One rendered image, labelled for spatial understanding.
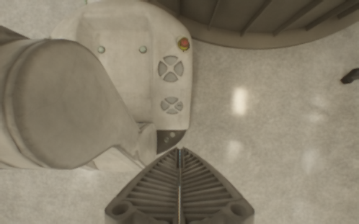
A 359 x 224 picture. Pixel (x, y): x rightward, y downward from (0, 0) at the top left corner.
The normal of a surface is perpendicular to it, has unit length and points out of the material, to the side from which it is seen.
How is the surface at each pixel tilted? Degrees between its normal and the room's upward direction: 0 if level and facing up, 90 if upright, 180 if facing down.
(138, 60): 0
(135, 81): 0
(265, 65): 0
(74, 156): 85
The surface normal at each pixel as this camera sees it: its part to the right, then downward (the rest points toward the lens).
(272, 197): 0.00, 0.06
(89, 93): 1.00, 0.00
